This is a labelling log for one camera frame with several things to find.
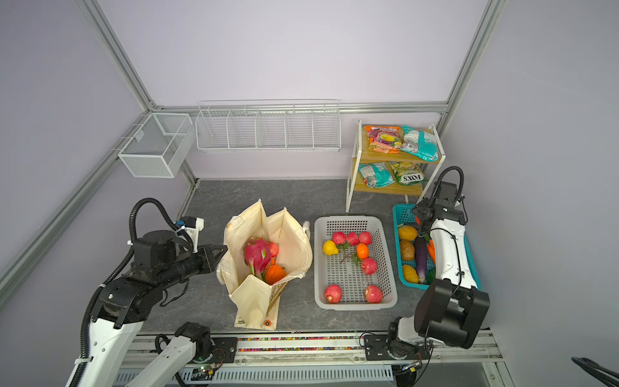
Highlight cream canvas grocery bag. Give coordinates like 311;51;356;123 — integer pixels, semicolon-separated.
217;201;313;330

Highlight small red fruit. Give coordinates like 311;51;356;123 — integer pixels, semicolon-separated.
359;232;373;245
331;232;347;245
345;232;359;246

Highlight teal plastic vegetable basket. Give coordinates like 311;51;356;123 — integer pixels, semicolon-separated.
393;204;483;291

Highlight red apple back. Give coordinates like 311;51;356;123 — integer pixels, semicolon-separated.
364;285;384;304

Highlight small red fruit middle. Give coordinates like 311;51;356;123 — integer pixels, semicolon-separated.
345;232;359;246

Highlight dark purple eggplant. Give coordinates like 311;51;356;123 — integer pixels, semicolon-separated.
414;236;428;284

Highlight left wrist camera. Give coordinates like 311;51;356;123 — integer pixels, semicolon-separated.
177;216;205;253

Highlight yellow lemon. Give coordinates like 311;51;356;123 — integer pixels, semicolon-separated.
322;240;339;256

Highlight orange pumpkin vegetable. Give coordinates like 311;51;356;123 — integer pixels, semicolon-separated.
264;264;287;285

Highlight red apple centre basket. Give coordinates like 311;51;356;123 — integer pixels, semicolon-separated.
361;258;378;276

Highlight brown potato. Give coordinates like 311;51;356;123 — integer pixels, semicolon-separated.
399;240;415;262

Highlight white wood two-tier shelf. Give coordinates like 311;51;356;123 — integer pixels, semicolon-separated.
345;120;447;213

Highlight small orange tangerine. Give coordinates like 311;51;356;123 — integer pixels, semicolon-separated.
356;243;369;260

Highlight small red fruit right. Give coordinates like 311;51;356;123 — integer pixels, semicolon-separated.
359;232;373;245

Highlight white plastic fruit basket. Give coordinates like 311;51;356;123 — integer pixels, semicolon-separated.
314;215;398;311

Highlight yellow potato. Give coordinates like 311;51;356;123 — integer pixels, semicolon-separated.
402;264;419;284
398;225;418;242

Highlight yellow potato front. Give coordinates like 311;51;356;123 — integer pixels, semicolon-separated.
402;264;419;284

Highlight small red fruit left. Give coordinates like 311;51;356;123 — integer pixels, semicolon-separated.
331;232;347;245

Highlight red apple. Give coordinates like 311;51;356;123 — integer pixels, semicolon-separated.
325;285;343;303
364;285;384;304
269;242;280;259

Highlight pink dragon fruit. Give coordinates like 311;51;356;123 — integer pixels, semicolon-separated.
243;238;272;278

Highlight small white mesh basket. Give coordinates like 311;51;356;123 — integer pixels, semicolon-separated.
119;113;196;178

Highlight teal snack packet upper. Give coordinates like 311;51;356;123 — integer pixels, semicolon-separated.
400;126;439;162

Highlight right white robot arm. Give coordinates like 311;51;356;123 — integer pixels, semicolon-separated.
359;166;490;361

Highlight long white wire basket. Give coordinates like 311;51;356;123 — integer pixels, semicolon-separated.
195;99;342;152

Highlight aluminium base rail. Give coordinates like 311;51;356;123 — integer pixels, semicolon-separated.
179;331;512;386

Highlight teal white snack packet lower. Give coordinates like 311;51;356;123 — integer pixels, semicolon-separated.
359;162;395;189

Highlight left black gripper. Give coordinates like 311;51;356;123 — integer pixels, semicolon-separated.
159;243;228;289

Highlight orange snack packet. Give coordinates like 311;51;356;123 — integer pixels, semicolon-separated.
364;125;402;154

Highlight green Fox's candy packet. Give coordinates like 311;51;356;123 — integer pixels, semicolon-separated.
389;162;427;186

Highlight orange carrot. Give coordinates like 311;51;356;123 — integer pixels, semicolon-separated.
427;240;436;263

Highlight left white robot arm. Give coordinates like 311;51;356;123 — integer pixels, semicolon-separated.
67;198;228;386

